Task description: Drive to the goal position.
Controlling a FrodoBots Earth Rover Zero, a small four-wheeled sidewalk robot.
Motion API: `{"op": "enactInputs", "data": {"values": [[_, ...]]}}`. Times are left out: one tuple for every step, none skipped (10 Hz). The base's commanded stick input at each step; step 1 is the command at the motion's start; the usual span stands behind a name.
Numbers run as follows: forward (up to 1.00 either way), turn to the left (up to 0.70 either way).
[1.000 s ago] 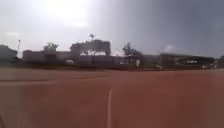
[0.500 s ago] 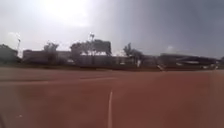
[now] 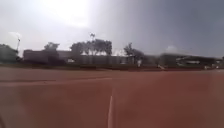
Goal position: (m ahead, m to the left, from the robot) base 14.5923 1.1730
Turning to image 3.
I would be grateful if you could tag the group of dark trees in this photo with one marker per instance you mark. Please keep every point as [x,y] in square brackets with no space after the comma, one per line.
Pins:
[100,46]

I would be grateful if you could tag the floodlight pole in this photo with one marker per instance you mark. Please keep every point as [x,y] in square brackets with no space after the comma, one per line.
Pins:
[18,43]
[92,36]

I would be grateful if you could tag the white painted line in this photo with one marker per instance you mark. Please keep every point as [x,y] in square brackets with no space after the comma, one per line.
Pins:
[110,115]

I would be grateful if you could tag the building with wide roof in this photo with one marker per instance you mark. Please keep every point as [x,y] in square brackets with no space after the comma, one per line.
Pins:
[170,59]

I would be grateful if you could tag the red track ground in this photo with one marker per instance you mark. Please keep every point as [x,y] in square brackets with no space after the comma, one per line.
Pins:
[160,100]

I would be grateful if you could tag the small tree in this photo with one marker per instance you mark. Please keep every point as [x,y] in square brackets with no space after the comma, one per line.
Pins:
[51,46]

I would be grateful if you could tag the long low building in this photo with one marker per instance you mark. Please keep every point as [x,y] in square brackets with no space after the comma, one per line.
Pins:
[36,56]

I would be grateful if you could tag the broad dark tree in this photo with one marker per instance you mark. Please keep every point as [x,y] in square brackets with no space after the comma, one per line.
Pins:
[6,53]

